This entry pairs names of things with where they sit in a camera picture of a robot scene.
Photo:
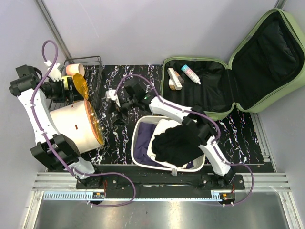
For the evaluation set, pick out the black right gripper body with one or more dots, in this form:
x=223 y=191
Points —
x=123 y=109

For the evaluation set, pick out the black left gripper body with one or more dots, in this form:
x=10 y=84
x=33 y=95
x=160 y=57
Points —
x=55 y=90

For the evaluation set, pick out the navy blue garment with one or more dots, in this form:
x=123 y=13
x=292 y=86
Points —
x=165 y=145

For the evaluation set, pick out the white cylinder appliance orange lid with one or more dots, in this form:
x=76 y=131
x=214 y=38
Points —
x=79 y=123

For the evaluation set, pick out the white grey cloth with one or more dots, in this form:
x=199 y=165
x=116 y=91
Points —
x=193 y=166

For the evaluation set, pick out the white cosmetic tube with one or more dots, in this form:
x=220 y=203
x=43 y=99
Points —
x=173 y=76

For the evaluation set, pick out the black garment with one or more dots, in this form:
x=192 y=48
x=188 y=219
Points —
x=176 y=147

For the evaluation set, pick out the pink blue tube bottle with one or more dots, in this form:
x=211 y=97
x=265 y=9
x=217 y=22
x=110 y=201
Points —
x=191 y=74

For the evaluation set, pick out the green hard-shell suitcase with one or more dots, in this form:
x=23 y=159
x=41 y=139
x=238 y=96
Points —
x=267 y=65

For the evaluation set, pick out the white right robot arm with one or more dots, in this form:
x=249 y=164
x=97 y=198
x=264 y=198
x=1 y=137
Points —
x=197 y=122

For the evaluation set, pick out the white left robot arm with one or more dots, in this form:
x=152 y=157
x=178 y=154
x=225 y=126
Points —
x=54 y=150

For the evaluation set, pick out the light green cup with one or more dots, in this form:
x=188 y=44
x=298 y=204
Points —
x=65 y=78

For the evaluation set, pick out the pink cup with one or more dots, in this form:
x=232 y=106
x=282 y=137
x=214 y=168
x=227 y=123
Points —
x=76 y=68

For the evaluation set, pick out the white round cosmetic jar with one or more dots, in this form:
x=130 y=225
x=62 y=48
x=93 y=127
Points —
x=171 y=85

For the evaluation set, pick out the beige cosmetic stick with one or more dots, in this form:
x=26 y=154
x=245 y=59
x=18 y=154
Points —
x=181 y=80

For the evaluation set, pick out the white rectangular plastic basin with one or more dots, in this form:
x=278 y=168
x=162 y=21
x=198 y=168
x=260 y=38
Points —
x=134 y=143

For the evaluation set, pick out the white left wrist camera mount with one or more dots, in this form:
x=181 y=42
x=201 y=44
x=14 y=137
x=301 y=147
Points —
x=56 y=72

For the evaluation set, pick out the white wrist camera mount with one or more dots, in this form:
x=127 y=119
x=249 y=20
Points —
x=56 y=72
x=111 y=95

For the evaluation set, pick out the black wire dish rack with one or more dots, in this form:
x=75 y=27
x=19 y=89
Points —
x=94 y=79

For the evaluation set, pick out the aluminium rail frame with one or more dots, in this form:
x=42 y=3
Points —
x=62 y=186

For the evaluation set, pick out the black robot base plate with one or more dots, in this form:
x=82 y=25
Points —
x=158 y=184

